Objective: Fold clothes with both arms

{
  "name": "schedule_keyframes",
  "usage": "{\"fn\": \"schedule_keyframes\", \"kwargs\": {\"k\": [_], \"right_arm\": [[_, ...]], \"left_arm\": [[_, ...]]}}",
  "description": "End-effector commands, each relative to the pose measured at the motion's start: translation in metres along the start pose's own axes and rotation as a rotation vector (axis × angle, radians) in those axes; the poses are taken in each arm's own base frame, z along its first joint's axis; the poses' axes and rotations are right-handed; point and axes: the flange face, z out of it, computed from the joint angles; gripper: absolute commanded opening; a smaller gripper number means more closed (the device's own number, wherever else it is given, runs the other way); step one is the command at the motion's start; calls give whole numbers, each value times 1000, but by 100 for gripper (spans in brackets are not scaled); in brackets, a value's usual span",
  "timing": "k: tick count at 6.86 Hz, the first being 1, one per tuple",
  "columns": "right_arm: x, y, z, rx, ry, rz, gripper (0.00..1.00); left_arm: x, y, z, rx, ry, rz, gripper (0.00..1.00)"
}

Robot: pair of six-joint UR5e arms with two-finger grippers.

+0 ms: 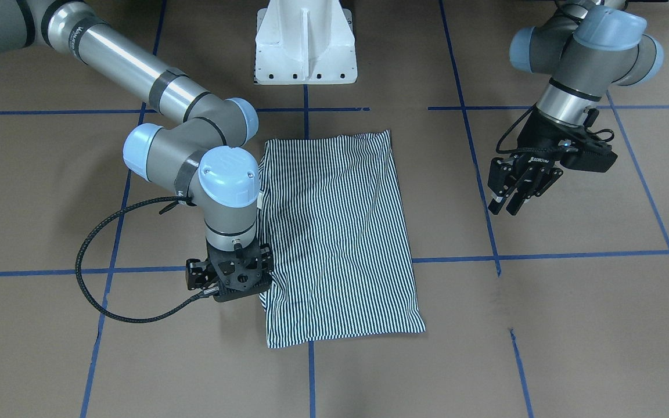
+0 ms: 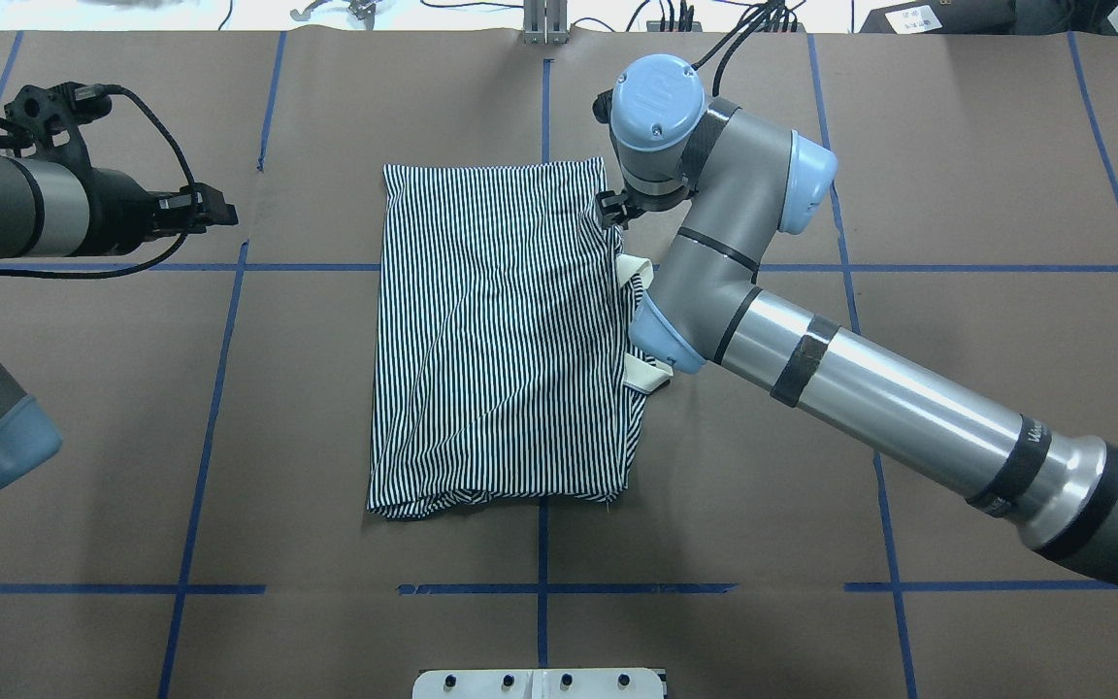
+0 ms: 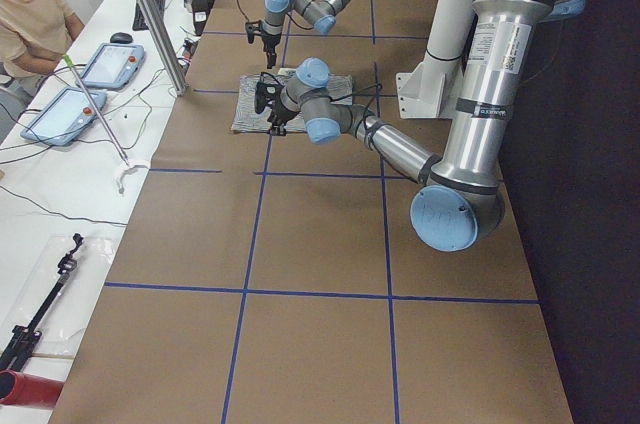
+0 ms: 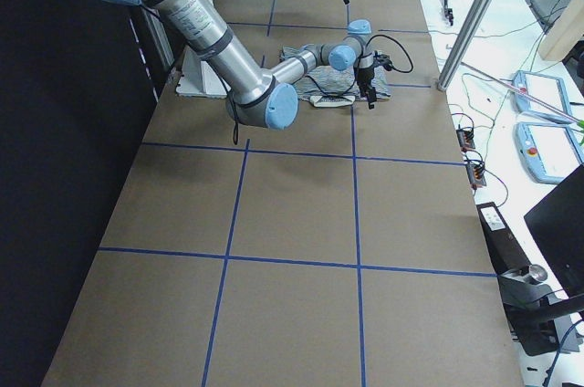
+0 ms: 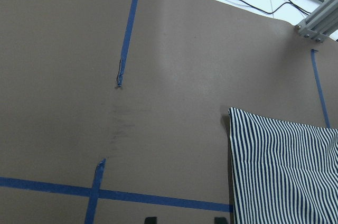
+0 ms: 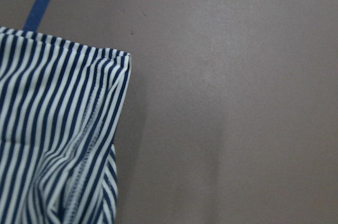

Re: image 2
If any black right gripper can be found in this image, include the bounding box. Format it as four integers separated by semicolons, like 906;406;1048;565
594;186;662;230

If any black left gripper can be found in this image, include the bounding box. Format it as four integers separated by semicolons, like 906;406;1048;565
88;171;239;255

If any striped polo shirt white collar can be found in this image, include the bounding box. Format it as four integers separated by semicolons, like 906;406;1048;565
367;158;672;520

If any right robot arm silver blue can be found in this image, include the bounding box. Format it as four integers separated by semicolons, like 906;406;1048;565
593;53;1118;585

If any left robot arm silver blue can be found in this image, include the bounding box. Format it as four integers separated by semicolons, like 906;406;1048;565
0;143;239;492

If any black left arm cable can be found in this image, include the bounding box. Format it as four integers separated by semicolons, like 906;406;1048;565
0;85;201;283

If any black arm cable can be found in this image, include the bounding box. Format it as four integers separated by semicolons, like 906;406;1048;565
0;85;201;283
690;0;793;74

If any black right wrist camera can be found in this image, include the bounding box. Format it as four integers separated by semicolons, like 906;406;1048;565
591;91;613;125

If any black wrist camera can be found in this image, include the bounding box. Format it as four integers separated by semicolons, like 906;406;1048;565
0;83;112;168
591;91;613;125

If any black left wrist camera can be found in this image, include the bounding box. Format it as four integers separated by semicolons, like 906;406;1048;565
0;83;112;168

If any aluminium frame post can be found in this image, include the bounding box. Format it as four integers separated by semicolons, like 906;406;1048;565
519;0;571;46

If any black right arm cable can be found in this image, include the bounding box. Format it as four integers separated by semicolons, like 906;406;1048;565
690;0;793;74

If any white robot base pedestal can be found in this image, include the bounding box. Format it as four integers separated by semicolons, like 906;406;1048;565
411;667;670;698

